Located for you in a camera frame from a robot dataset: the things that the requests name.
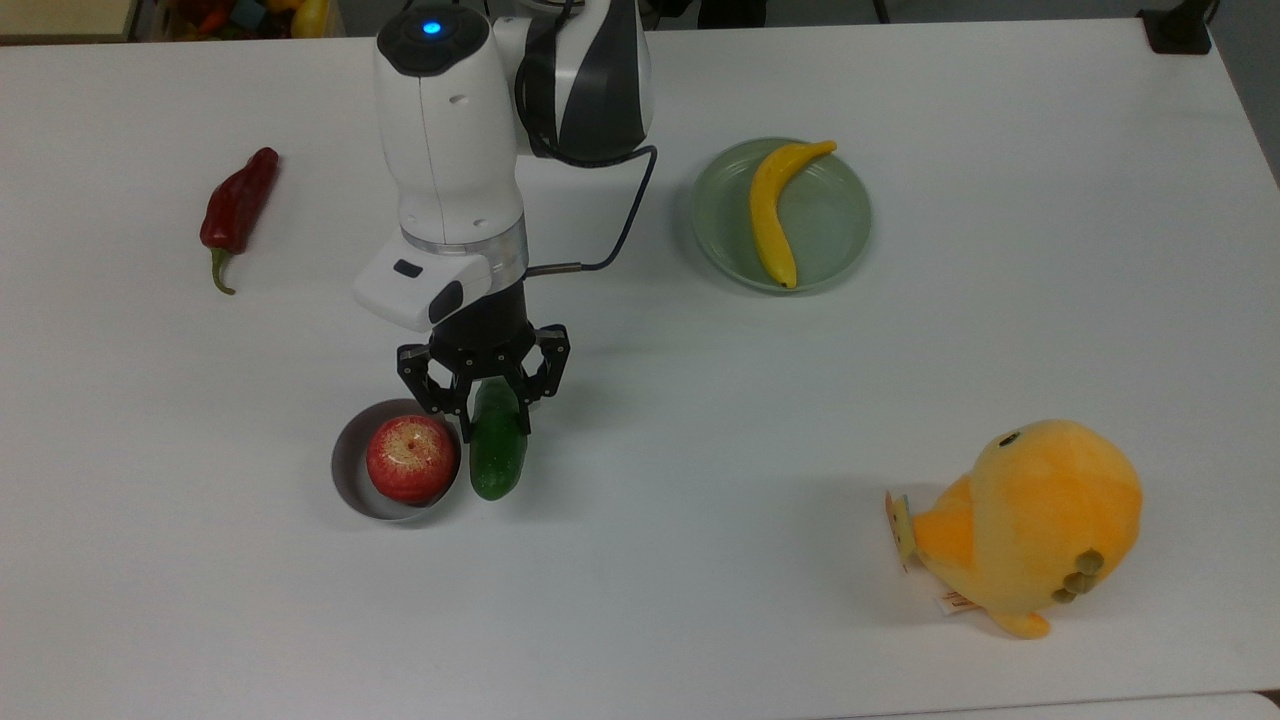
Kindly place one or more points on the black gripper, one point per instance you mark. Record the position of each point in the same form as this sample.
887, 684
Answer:
485, 335

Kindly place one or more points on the green cucumber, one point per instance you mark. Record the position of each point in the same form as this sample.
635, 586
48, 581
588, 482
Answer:
497, 455

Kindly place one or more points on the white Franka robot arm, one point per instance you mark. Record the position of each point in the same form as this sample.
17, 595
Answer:
450, 150

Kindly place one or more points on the small metal bowl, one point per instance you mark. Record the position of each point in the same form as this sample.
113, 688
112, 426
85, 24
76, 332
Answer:
346, 470

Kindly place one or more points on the red apple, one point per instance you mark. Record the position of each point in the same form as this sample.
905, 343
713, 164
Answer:
412, 460

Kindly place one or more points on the red chili pepper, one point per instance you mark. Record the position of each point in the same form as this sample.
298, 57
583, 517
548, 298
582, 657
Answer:
238, 205

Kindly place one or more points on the yellow banana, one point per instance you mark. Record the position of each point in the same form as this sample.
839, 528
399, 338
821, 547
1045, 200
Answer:
768, 225

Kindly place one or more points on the pale green plate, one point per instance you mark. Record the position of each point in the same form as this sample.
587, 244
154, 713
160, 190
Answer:
832, 220

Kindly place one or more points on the yellow toy fruit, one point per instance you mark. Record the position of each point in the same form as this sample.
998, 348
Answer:
310, 18

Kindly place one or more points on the tan cardboard box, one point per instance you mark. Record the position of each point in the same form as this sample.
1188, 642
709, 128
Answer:
60, 18

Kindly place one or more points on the orange plush toy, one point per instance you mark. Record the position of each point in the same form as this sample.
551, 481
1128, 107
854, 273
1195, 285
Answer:
1040, 520

